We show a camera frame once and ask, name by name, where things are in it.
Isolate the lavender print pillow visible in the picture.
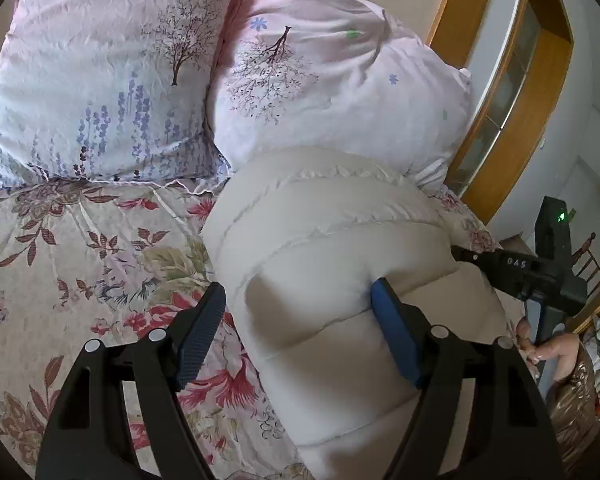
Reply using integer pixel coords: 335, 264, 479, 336
0, 0, 230, 188

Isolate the floral bed cover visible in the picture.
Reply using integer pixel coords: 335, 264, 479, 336
0, 181, 494, 479

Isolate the right hand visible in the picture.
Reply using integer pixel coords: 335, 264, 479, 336
516, 318, 580, 382

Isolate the wooden framed wall cabinet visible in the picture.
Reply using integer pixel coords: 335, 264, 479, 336
428, 0, 573, 222

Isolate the pink tree print pillow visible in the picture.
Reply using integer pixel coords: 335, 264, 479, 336
208, 0, 471, 193

